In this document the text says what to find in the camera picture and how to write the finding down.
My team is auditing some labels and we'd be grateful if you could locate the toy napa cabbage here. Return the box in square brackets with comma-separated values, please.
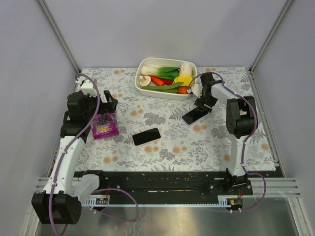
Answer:
[173, 62, 193, 87]

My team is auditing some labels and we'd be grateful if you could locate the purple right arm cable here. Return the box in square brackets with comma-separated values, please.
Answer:
[188, 71, 267, 212]

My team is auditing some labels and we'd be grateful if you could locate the toy mushroom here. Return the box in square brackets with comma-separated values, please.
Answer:
[139, 75, 151, 87]

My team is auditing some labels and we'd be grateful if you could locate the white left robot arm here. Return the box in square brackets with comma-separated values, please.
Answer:
[31, 90, 118, 225]

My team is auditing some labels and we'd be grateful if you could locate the white rectangular food container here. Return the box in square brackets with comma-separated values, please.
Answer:
[134, 58, 197, 100]

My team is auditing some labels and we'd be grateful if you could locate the toy red chili pepper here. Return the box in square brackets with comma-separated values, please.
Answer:
[150, 75, 173, 86]

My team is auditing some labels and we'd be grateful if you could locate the toy bok choy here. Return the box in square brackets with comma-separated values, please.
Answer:
[140, 65, 180, 81]

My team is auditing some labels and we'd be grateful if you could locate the purple snack packet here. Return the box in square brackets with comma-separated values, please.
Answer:
[92, 113, 119, 139]

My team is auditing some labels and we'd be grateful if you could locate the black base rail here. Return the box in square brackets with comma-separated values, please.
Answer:
[74, 170, 253, 205]

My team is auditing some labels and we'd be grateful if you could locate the toy green bean pod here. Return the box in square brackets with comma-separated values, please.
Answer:
[142, 82, 183, 93]

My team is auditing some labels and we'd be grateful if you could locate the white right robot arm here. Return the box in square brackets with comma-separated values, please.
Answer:
[189, 72, 258, 195]

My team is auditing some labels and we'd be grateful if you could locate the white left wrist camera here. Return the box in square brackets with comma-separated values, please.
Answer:
[75, 76, 97, 97]

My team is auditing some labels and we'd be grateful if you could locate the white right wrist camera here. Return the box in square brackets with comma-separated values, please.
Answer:
[187, 84, 203, 98]

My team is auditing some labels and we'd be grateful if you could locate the lilac phone case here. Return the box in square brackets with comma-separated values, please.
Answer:
[182, 107, 209, 126]

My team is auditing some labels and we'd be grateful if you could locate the toy orange tomato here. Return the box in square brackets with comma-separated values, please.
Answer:
[178, 86, 190, 94]

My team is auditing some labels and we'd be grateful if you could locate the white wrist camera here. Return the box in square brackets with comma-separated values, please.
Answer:
[75, 76, 97, 97]
[187, 84, 203, 98]

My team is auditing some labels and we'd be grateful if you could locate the phone in pink case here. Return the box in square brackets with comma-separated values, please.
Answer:
[132, 128, 161, 147]

